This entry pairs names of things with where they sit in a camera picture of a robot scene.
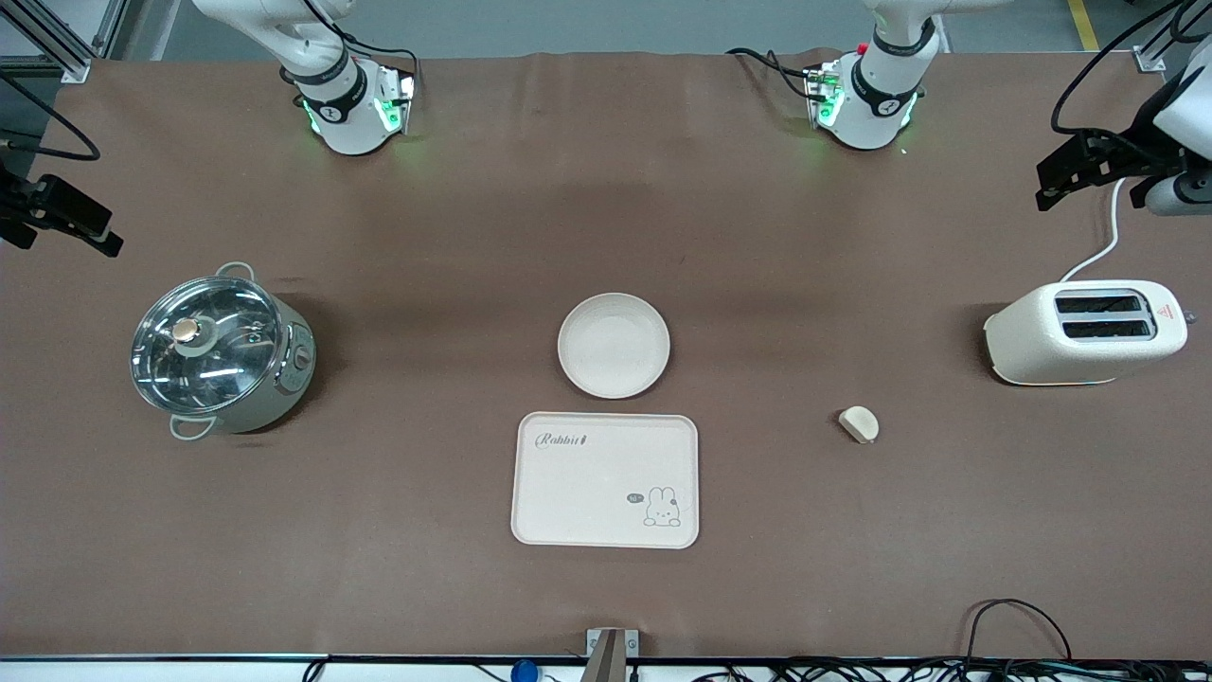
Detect cream round plate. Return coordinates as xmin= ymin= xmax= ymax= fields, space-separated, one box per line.
xmin=557 ymin=293 xmax=671 ymax=400

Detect cream rabbit print tray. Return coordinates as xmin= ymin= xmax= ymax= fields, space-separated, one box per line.
xmin=510 ymin=411 xmax=700 ymax=550

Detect glass pot lid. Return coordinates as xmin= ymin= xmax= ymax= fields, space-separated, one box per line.
xmin=131 ymin=277 xmax=285 ymax=416

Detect cream two-slot toaster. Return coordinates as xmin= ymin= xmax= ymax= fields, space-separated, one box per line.
xmin=983 ymin=279 xmax=1196 ymax=386

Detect steel electric cooking pot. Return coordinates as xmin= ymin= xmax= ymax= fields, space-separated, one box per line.
xmin=131 ymin=261 xmax=317 ymax=441

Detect brown table mat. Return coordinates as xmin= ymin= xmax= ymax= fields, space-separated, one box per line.
xmin=0 ymin=47 xmax=1212 ymax=661

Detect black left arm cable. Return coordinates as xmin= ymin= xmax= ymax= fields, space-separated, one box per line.
xmin=1051 ymin=0 xmax=1212 ymax=143

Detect white toaster power cord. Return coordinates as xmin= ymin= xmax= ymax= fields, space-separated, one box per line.
xmin=1059 ymin=178 xmax=1128 ymax=283

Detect aluminium frame profile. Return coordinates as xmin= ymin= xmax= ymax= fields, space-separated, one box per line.
xmin=1132 ymin=0 xmax=1212 ymax=72
xmin=0 ymin=0 xmax=129 ymax=84

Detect green-lit metal base bracket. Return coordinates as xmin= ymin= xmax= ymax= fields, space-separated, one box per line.
xmin=374 ymin=64 xmax=418 ymax=135
xmin=805 ymin=59 xmax=846 ymax=129

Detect black base cable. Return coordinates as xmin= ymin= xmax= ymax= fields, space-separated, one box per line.
xmin=727 ymin=47 xmax=817 ymax=100
xmin=336 ymin=36 xmax=420 ymax=96

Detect black looped cable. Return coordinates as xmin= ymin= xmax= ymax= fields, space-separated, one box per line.
xmin=966 ymin=599 xmax=1073 ymax=664

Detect black cable bundle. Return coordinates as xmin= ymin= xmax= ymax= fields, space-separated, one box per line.
xmin=691 ymin=656 xmax=1212 ymax=682

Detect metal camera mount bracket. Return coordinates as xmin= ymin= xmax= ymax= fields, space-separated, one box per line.
xmin=585 ymin=628 xmax=640 ymax=682

